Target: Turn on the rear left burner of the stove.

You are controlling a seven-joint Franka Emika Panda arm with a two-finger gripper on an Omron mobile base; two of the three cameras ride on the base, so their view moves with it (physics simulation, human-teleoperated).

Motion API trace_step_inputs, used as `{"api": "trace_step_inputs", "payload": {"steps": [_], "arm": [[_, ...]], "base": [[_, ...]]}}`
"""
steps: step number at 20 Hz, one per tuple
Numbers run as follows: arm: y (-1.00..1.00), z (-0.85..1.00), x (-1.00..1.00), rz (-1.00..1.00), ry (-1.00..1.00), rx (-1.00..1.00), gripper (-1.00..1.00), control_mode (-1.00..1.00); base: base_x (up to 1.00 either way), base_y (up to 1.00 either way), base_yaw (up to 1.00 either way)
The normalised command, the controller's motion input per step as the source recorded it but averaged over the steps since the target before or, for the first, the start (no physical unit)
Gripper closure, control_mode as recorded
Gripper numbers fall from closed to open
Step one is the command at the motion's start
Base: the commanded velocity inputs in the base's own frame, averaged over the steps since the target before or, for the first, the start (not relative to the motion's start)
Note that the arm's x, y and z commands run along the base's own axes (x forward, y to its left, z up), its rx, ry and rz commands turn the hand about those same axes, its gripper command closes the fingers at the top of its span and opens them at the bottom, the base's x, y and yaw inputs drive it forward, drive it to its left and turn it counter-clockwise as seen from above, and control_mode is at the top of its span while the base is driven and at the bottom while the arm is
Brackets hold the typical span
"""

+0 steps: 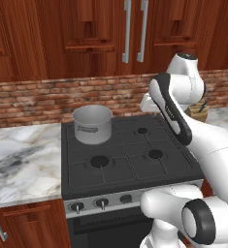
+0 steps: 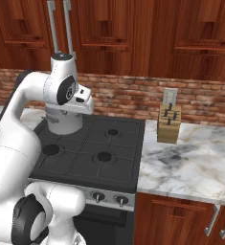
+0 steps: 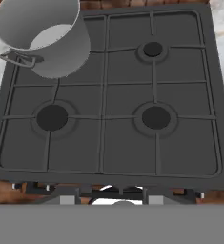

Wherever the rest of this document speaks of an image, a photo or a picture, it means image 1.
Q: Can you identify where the grey metal pot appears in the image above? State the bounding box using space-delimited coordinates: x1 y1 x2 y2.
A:
72 104 114 145

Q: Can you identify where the red wood base cupboard door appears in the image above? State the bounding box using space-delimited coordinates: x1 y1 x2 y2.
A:
0 199 72 248

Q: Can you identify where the silver cupboard door handle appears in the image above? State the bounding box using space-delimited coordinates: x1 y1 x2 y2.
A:
121 0 133 64
136 0 149 63

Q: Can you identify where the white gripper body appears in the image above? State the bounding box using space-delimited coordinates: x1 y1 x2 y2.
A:
140 92 161 115

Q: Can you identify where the dark grey stove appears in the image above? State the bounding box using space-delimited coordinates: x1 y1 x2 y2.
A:
60 114 206 248

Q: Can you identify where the red wood base cupboard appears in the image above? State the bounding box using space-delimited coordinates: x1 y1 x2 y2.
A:
200 179 214 199

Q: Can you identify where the red wood wall cupboard door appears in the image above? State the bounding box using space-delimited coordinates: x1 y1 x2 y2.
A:
37 0 135 80
133 0 228 75
0 0 41 83

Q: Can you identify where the black oven door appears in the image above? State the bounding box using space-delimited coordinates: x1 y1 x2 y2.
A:
66 206 156 248

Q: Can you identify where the wooden knife block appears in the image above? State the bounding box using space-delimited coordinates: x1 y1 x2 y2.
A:
185 98 211 123

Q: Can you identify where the black stove knob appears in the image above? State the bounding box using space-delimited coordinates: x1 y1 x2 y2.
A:
118 194 134 205
70 201 86 215
94 198 111 211

